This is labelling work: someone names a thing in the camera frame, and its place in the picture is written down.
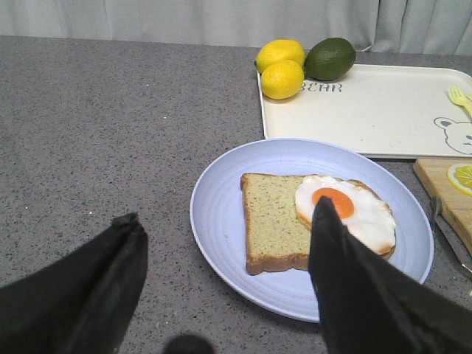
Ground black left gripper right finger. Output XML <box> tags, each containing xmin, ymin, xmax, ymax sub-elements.
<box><xmin>308</xmin><ymin>197</ymin><xmax>471</xmax><ymax>353</ymax></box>

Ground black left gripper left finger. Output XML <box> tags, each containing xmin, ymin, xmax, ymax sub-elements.
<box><xmin>1</xmin><ymin>213</ymin><xmax>148</xmax><ymax>353</ymax></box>

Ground fake fried egg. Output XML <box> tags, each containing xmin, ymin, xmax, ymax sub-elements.
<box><xmin>294</xmin><ymin>175</ymin><xmax>396</xmax><ymax>255</ymax></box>

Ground bread slice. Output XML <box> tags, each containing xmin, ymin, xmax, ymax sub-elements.
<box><xmin>240</xmin><ymin>173</ymin><xmax>397</xmax><ymax>276</ymax></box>

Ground light blue round plate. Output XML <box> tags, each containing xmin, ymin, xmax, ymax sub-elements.
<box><xmin>190</xmin><ymin>139</ymin><xmax>434</xmax><ymax>322</ymax></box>

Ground white bear tray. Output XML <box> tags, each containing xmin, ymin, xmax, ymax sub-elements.
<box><xmin>260</xmin><ymin>64</ymin><xmax>471</xmax><ymax>159</ymax></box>

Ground wooden cutting board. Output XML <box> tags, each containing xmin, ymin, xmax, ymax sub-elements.
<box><xmin>413</xmin><ymin>158</ymin><xmax>472</xmax><ymax>254</ymax></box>

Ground lemon slice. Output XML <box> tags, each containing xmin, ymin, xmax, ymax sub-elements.
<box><xmin>447</xmin><ymin>163</ymin><xmax>472</xmax><ymax>196</ymax></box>

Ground yellow plastic fork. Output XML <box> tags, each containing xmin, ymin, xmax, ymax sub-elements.
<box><xmin>448</xmin><ymin>86</ymin><xmax>472</xmax><ymax>117</ymax></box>

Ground front yellow lemon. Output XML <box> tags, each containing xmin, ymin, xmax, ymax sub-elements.
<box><xmin>261</xmin><ymin>60</ymin><xmax>305</xmax><ymax>100</ymax></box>

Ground yellow lemon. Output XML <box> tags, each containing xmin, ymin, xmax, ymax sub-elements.
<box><xmin>261</xmin><ymin>60</ymin><xmax>305</xmax><ymax>100</ymax></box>
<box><xmin>254</xmin><ymin>38</ymin><xmax>305</xmax><ymax>73</ymax></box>

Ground green lime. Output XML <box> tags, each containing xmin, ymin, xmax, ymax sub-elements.
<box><xmin>304</xmin><ymin>38</ymin><xmax>356</xmax><ymax>81</ymax></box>

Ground rear yellow lemon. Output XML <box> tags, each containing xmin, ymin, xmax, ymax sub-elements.
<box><xmin>254</xmin><ymin>38</ymin><xmax>305</xmax><ymax>73</ymax></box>

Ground grey curtain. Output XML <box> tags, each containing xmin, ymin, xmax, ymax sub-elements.
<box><xmin>1</xmin><ymin>1</ymin><xmax>471</xmax><ymax>55</ymax></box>

